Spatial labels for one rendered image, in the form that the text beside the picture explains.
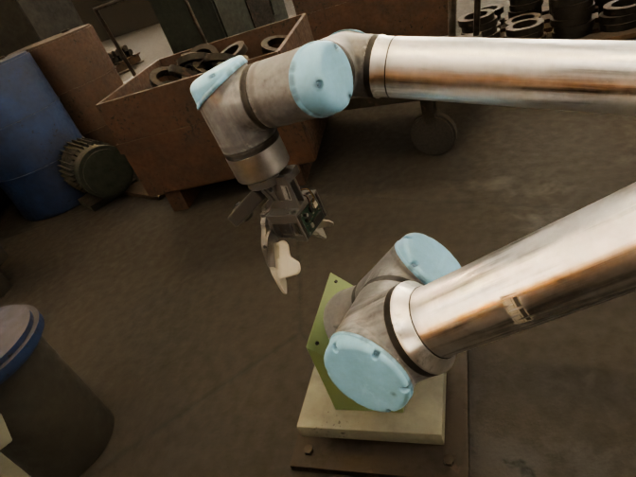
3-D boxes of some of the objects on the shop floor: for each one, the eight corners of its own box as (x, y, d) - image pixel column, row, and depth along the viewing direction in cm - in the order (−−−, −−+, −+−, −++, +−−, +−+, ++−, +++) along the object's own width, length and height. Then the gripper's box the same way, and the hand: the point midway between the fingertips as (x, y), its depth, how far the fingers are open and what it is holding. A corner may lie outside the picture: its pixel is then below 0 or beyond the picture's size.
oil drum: (71, 217, 284) (-32, 74, 235) (5, 226, 306) (-101, 97, 257) (125, 167, 328) (48, 39, 280) (64, 179, 351) (-17, 61, 302)
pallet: (684, 1, 266) (696, -89, 242) (727, 47, 208) (748, -64, 184) (466, 46, 319) (457, -25, 295) (451, 93, 261) (439, 10, 237)
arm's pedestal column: (328, 338, 140) (321, 320, 136) (468, 335, 125) (464, 315, 121) (291, 470, 110) (280, 451, 105) (469, 486, 95) (465, 467, 91)
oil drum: (127, 170, 323) (49, 39, 275) (65, 182, 346) (-17, 61, 297) (168, 132, 368) (108, 13, 319) (112, 144, 390) (46, 35, 341)
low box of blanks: (339, 120, 279) (305, 4, 243) (324, 182, 221) (276, 42, 186) (203, 153, 305) (153, 53, 269) (157, 216, 247) (87, 98, 211)
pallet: (144, 61, 727) (133, 40, 710) (107, 81, 672) (95, 60, 655) (96, 73, 787) (85, 54, 770) (58, 93, 732) (45, 73, 715)
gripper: (255, 207, 65) (309, 308, 75) (320, 136, 77) (359, 230, 87) (212, 209, 70) (269, 302, 80) (280, 142, 82) (321, 230, 92)
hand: (303, 265), depth 85 cm, fingers open, 14 cm apart
